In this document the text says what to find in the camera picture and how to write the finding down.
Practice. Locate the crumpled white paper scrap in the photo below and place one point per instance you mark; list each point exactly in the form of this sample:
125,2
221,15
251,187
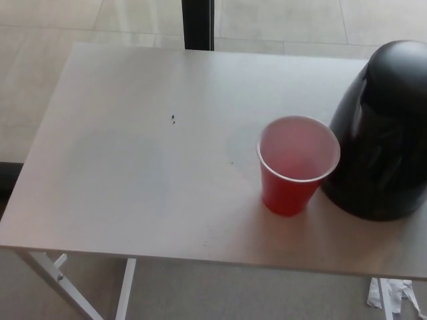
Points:
403,295

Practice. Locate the straight white metal table leg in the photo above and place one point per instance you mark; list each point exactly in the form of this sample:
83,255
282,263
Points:
386,300
126,293

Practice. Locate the black vertical window post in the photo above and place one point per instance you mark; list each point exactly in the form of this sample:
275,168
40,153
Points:
198,25

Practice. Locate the red plastic cup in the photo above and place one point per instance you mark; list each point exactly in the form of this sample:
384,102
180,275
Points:
287,193

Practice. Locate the slanted white metal table leg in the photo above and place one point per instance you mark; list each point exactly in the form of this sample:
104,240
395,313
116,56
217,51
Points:
50,276

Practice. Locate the black electric kettle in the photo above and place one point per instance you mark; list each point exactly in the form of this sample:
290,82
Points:
380,150

